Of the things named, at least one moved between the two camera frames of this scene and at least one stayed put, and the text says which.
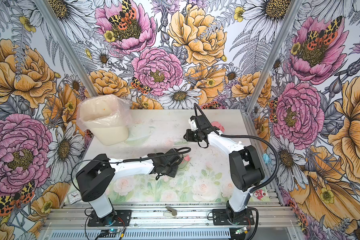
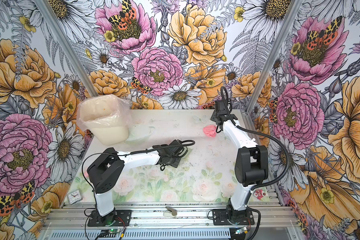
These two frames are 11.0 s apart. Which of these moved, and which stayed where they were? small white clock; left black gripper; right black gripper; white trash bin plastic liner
Moved: left black gripper; right black gripper
Stayed: small white clock; white trash bin plastic liner
